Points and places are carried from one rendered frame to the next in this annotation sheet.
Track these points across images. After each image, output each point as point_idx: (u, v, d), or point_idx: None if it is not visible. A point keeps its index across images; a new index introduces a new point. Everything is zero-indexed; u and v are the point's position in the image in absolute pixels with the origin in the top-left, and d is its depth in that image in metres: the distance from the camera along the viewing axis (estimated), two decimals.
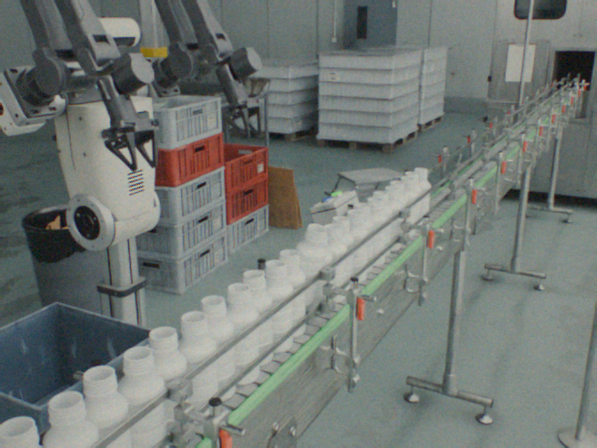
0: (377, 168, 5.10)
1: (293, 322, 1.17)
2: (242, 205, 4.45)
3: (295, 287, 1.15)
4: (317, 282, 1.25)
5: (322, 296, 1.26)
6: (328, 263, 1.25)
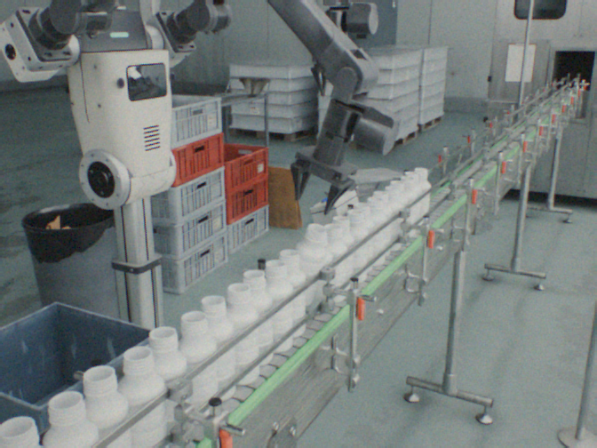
0: (377, 168, 5.10)
1: (293, 322, 1.17)
2: (242, 205, 4.45)
3: (295, 287, 1.15)
4: (317, 282, 1.25)
5: (322, 296, 1.26)
6: (328, 263, 1.25)
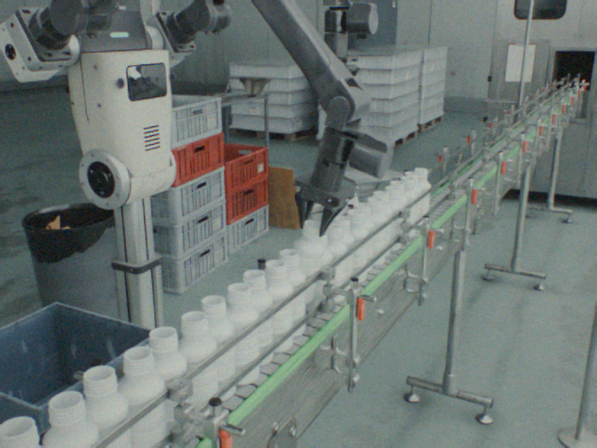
0: None
1: (293, 322, 1.17)
2: (242, 205, 4.45)
3: (295, 287, 1.15)
4: (317, 282, 1.25)
5: (321, 296, 1.26)
6: (328, 263, 1.25)
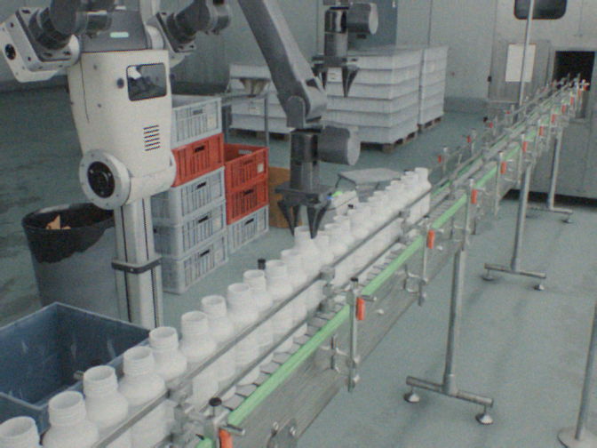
0: (377, 168, 5.10)
1: (293, 322, 1.17)
2: (242, 205, 4.45)
3: (295, 288, 1.15)
4: (320, 282, 1.25)
5: (323, 296, 1.27)
6: (330, 262, 1.25)
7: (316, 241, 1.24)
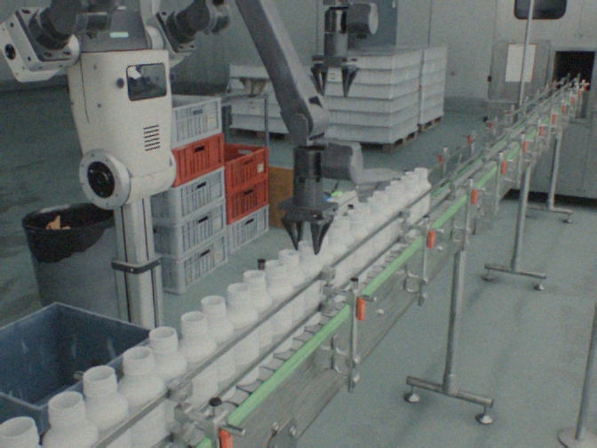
0: (377, 168, 5.10)
1: (292, 322, 1.17)
2: (242, 205, 4.45)
3: (294, 287, 1.15)
4: None
5: (323, 296, 1.26)
6: (330, 263, 1.25)
7: None
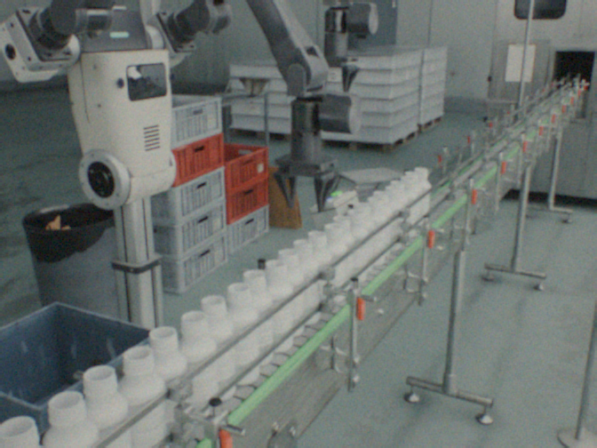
0: (377, 168, 5.10)
1: (293, 322, 1.17)
2: (242, 205, 4.45)
3: (294, 287, 1.15)
4: None
5: (320, 296, 1.27)
6: (326, 263, 1.25)
7: (314, 241, 1.24)
